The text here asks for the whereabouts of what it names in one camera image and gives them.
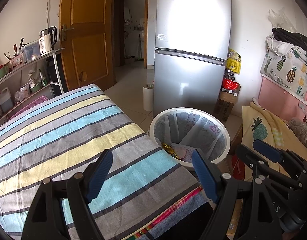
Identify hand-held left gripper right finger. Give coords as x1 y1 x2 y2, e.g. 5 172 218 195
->
192 149 285 240

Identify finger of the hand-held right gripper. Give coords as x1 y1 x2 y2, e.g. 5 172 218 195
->
252 139 307 188
235 144 276 180

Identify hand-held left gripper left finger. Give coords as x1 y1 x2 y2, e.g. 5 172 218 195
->
21 149 114 240

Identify gold snack wrapper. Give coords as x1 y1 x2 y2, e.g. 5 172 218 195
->
161 142 179 158

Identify white bin with liner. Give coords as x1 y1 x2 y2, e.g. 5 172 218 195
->
147 107 231 172

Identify yellow pineapple print cloth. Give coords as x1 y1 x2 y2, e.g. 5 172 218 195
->
242 102 307 155

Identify bag of grey fluff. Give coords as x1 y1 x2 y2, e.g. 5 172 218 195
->
287 119 307 150

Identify plaid multicolour cloth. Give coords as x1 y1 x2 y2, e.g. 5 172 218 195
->
134 187 214 240

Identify cardboard box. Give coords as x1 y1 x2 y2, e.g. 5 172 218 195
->
213 84 241 123

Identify pink cabinet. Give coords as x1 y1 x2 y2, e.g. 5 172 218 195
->
257 74 307 128

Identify red toy pack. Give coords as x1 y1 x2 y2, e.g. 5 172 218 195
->
221 79 239 97

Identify black packet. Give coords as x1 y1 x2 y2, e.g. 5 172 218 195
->
223 67 235 80

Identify white pineapple print cloth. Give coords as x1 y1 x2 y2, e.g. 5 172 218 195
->
260 36 307 97

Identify white paper roll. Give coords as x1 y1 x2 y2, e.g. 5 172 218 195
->
143 83 154 112

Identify yellow packets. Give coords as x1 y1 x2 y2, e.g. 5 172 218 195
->
227 49 242 74

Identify pink plastic tray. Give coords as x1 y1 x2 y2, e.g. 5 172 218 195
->
1 95 49 124

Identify silver refrigerator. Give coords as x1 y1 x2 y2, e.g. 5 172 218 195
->
152 0 232 119

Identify green basket with bags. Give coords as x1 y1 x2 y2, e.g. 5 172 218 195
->
28 70 49 93

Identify clear bag on shelf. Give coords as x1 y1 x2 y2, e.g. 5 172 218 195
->
14 90 28 104

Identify white bucket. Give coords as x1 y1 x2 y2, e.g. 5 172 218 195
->
19 83 31 97

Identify plastic jug of dark liquid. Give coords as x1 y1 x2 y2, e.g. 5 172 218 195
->
0 87 14 113

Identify metal shelf rack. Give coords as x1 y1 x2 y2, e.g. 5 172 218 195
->
0 47 66 130

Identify wooden door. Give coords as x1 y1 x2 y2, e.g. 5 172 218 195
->
59 0 116 93

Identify clear hanging plastic bag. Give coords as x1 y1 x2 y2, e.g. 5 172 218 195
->
268 7 296 32

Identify pink utensil holder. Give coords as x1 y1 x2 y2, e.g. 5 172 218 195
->
9 55 24 70

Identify clear storage box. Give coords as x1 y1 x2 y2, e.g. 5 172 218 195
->
21 40 41 63

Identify white electric kettle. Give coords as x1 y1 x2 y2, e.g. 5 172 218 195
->
39 26 58 57

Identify green basin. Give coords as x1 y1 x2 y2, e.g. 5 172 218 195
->
0 66 10 83

